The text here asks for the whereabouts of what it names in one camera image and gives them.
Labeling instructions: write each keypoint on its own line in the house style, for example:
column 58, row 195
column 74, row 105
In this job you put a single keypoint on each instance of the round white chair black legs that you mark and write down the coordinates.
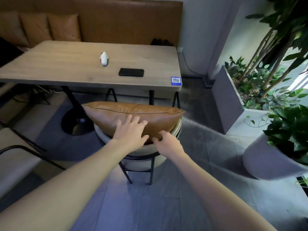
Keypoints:
column 144, row 161

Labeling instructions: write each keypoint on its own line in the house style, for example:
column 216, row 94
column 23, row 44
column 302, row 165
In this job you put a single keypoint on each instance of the brown leather back cushion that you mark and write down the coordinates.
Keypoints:
column 36, row 27
column 12, row 28
column 64, row 27

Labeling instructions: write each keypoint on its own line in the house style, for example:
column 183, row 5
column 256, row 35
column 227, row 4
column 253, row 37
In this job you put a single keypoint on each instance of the black bag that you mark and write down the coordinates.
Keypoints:
column 161, row 42

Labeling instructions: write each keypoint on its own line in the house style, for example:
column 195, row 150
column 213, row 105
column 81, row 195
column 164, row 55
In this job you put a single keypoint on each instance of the person's right hand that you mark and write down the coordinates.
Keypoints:
column 170, row 145

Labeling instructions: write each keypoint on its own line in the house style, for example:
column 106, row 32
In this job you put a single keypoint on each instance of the brown leather cushion with piping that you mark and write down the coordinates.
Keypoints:
column 108, row 113

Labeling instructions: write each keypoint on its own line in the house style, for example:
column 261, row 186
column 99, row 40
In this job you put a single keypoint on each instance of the person's left little finger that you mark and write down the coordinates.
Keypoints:
column 118, row 123

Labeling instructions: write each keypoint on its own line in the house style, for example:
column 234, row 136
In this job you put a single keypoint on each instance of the round white plant pot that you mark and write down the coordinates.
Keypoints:
column 264, row 161

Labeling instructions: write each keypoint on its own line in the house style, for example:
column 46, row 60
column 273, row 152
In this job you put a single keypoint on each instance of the person's left thumb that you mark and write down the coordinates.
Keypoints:
column 144, row 138

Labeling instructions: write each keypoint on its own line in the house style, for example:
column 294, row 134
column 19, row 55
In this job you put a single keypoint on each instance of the green leafy tree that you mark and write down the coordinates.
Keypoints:
column 284, row 26

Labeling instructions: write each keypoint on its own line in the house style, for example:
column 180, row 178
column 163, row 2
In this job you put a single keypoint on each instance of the blue square code sticker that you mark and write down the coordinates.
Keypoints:
column 176, row 80

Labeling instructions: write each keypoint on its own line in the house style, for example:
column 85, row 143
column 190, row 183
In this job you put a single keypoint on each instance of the person's left middle finger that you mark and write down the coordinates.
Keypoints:
column 136, row 121

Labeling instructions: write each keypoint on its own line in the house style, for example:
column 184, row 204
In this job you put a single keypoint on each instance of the grey rectangular planter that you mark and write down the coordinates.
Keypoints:
column 225, row 98

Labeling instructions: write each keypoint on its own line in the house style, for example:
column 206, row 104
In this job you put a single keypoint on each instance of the black smartphone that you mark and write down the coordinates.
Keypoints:
column 131, row 72

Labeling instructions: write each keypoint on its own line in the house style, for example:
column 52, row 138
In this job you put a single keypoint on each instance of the wooden table with black base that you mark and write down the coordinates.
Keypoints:
column 60, row 62

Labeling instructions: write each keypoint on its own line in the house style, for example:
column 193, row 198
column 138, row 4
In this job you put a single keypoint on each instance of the small white device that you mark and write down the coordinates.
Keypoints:
column 104, row 59

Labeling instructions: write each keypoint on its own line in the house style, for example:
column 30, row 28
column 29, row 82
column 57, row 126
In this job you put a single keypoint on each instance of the person's left forearm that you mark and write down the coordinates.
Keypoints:
column 72, row 180

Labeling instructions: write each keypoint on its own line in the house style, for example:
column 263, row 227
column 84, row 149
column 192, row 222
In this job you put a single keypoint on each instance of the person's right forearm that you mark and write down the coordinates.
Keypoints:
column 211, row 190

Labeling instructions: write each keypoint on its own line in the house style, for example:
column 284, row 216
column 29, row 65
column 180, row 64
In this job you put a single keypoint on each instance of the green pothos plant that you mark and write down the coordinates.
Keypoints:
column 288, row 127

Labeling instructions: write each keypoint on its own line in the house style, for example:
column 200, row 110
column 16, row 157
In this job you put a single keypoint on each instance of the person's left hand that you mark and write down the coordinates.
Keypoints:
column 128, row 135

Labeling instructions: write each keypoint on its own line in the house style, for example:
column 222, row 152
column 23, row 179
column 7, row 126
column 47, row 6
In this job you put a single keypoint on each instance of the black seat back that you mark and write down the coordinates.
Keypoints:
column 8, row 54

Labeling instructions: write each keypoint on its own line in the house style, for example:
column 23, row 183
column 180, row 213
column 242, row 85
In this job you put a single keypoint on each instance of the white chair with black frame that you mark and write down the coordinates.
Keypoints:
column 14, row 161

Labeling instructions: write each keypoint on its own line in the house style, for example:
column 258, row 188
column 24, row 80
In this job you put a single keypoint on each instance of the white wall socket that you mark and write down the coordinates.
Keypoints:
column 180, row 49

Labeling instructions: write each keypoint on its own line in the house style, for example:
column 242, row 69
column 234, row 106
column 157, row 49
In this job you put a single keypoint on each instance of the brown leather bench backrest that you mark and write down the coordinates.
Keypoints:
column 125, row 21

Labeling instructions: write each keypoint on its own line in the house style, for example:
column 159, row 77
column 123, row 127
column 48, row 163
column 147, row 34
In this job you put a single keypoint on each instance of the person's right thumb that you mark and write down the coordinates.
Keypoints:
column 156, row 141

